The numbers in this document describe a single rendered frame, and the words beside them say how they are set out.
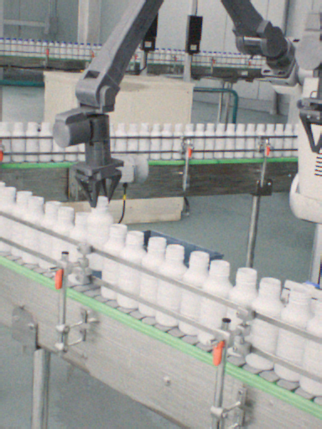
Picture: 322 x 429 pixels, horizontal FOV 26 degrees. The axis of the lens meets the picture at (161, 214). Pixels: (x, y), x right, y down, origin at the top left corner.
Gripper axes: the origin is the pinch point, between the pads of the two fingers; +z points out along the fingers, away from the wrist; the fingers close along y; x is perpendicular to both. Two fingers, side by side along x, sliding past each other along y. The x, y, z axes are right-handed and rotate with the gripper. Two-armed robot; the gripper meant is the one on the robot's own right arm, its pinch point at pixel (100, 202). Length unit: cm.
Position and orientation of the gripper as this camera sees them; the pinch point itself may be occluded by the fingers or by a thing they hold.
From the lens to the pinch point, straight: 159.4
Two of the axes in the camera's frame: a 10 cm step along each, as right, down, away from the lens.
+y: -7.0, 2.5, -6.7
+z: 0.1, 9.4, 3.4
